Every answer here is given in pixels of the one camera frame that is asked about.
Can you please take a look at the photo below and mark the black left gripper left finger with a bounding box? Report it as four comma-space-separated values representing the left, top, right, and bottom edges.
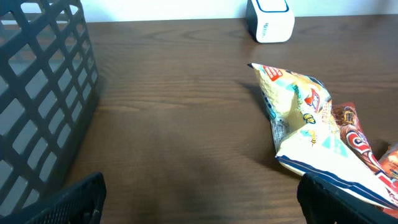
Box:
0, 171, 107, 224

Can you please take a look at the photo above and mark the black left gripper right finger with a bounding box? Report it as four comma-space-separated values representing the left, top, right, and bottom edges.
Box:
297, 174, 397, 224

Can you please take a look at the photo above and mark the cream snack bag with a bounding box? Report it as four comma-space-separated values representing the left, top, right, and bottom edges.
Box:
249, 63, 397, 209

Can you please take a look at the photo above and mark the small orange snack packet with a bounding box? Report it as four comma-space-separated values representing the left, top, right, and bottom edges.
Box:
379, 144, 398, 180

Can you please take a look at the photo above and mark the orange chocolate bar wrapper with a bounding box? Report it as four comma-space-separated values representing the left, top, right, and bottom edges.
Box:
331, 102, 397, 205

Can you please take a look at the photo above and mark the white barcode scanner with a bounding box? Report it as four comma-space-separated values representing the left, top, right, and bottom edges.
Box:
245, 0, 295, 44

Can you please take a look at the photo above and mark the grey plastic shopping basket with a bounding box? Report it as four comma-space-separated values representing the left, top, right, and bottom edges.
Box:
1, 0, 98, 217

